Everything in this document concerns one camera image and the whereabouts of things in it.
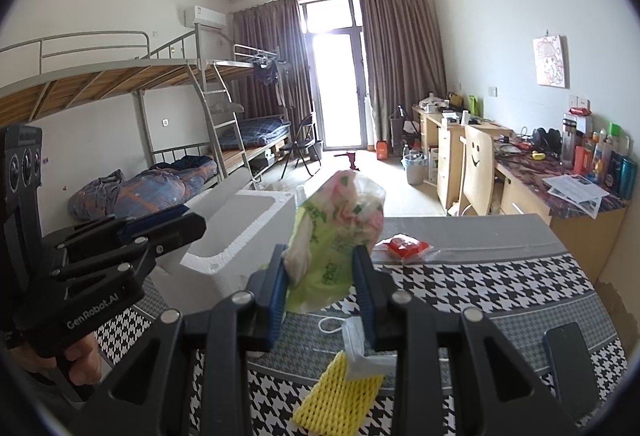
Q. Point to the cluttered wooden desk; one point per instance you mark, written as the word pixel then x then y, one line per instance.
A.
pixel 445 151

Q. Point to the black folding chair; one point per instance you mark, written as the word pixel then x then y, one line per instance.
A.
pixel 302 146

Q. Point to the grey-brown curtain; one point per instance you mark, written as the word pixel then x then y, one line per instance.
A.
pixel 270 36
pixel 400 61

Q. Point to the metal bunk ladder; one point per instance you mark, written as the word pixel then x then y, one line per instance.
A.
pixel 225 126

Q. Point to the grey crumpled garment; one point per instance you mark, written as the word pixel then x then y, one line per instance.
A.
pixel 107 186

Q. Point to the black smartphone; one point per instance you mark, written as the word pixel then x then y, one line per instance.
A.
pixel 570 366

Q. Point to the yellow foam fruit net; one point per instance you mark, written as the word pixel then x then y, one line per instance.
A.
pixel 330 396

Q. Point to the printed paper sheets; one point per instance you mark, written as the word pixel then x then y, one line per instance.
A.
pixel 575 191

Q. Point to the white face mask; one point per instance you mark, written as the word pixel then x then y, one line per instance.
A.
pixel 365 366

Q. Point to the white air conditioner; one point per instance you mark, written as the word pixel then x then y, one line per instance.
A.
pixel 205 17

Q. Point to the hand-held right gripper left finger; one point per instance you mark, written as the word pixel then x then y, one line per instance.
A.
pixel 274 301

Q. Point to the black folding cart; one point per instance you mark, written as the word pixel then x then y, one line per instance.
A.
pixel 402 131

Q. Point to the green printed plastic bag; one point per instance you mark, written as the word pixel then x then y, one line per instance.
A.
pixel 330 236

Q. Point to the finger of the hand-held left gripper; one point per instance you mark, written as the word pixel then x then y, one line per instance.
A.
pixel 155 218
pixel 180 231

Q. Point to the orange plastic container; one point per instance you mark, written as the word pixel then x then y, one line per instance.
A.
pixel 383 151

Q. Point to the small trash bin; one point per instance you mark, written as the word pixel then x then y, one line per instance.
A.
pixel 414 171

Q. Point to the cartoon wall poster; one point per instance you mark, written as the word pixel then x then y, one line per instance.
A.
pixel 551 61

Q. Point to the wooden smiley chair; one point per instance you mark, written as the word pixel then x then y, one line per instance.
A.
pixel 477 166

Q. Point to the black headphones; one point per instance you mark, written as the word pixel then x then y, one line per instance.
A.
pixel 546 139

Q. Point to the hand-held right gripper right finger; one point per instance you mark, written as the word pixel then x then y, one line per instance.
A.
pixel 364 301

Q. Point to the metal bunk bed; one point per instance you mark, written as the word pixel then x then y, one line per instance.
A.
pixel 260 136
pixel 90 86

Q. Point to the green paper bag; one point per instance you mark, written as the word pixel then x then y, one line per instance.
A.
pixel 472 104

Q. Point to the wooden desk with patterned top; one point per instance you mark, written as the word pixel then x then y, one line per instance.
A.
pixel 525 201

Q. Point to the red snack packet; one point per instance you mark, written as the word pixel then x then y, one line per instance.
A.
pixel 405 247

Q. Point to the blue plaid quilt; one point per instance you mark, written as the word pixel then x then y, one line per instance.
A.
pixel 150 188

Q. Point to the person's left hand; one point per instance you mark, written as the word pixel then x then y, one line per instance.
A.
pixel 87 361

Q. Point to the houndstooth table cloth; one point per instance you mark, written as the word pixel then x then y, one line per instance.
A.
pixel 475 276

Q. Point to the small red stool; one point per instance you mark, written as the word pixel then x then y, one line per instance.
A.
pixel 350 160

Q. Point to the row of toiletry bottles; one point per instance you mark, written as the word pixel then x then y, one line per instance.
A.
pixel 600 161

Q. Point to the glass balcony door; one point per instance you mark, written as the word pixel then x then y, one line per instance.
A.
pixel 335 76

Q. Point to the dark hanging clothes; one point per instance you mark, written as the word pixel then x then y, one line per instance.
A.
pixel 267 76

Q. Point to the white foam box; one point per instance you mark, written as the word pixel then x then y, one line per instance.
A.
pixel 230 276

